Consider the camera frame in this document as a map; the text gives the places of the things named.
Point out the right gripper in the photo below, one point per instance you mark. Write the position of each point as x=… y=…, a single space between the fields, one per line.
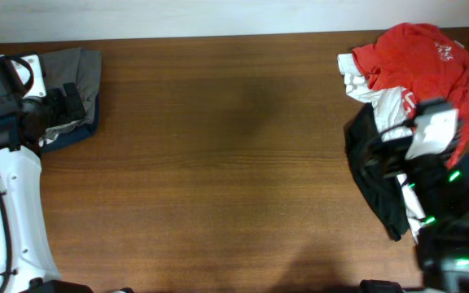
x=395 y=151

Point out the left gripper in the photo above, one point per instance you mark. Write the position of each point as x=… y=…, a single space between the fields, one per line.
x=56 y=98

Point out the grey cargo shorts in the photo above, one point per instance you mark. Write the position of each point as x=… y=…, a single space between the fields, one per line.
x=80 y=66

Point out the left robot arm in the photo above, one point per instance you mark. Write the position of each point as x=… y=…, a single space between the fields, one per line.
x=26 y=261

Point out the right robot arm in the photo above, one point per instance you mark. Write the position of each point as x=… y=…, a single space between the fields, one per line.
x=443 y=241

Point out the black garment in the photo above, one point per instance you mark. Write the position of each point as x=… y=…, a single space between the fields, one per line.
x=383 y=195

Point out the navy blue folded garment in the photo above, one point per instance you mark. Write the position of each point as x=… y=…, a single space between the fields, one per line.
x=78 y=134

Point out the white t-shirt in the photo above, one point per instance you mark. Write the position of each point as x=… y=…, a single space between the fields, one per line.
x=388 y=110

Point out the red t-shirt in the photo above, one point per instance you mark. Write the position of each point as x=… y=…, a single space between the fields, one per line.
x=426 y=64

